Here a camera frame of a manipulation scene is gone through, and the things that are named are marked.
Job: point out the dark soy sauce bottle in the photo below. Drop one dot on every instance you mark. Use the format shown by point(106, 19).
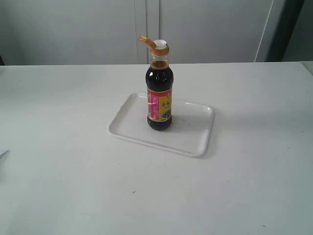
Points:
point(159, 81)

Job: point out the orange flip bottle cap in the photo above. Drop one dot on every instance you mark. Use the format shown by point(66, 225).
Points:
point(157, 47)

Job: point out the white plastic tray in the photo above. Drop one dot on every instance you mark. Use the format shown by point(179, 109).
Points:
point(188, 134)

